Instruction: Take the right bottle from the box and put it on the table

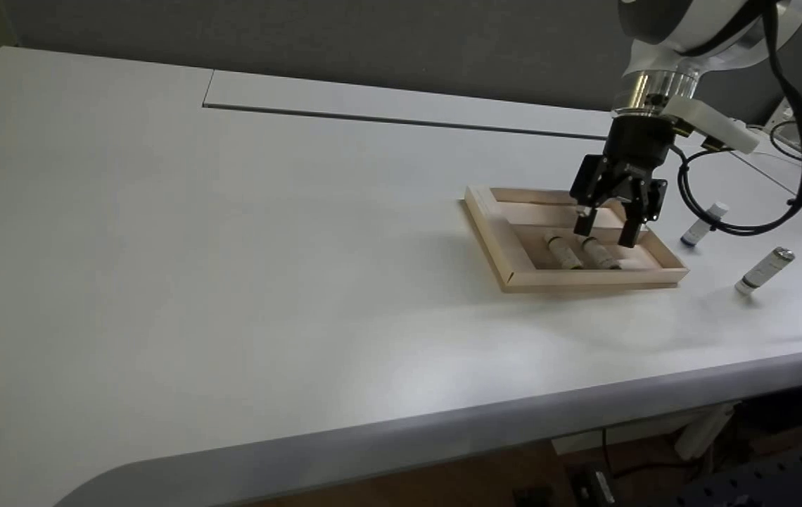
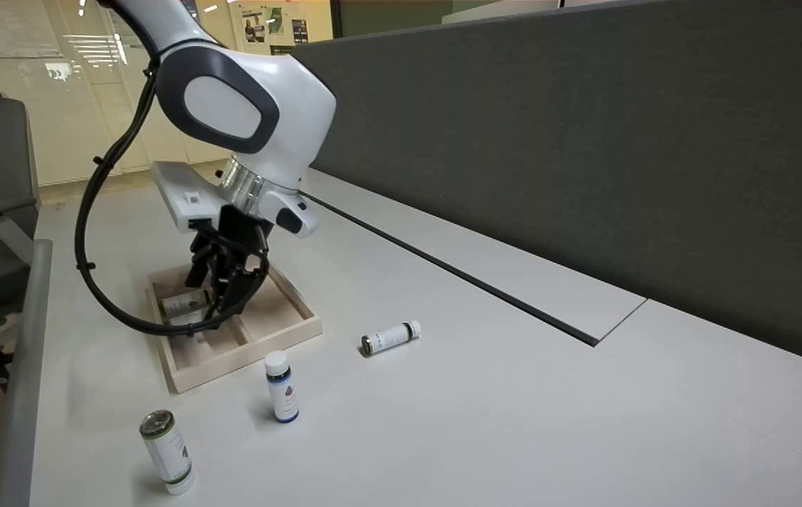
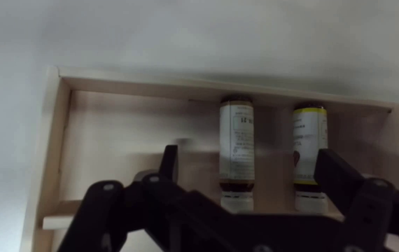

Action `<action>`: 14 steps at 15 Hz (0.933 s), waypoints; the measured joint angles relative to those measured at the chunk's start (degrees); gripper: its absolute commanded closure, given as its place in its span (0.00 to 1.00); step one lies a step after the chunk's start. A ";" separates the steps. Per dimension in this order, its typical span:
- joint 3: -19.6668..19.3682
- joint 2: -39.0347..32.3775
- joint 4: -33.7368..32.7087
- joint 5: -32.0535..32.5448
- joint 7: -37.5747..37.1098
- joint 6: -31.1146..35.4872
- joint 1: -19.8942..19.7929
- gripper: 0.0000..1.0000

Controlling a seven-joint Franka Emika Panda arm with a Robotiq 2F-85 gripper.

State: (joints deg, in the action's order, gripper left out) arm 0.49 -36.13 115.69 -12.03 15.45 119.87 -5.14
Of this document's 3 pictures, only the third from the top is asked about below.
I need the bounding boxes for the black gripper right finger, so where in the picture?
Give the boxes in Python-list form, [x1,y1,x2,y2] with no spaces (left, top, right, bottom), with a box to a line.
[314,146,399,252]

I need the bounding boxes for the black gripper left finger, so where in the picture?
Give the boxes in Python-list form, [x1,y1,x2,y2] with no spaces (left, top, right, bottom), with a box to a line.
[56,144,196,252]

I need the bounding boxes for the shallow wooden tray box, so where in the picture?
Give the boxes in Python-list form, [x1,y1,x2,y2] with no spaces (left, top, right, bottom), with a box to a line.
[18,64,399,252]

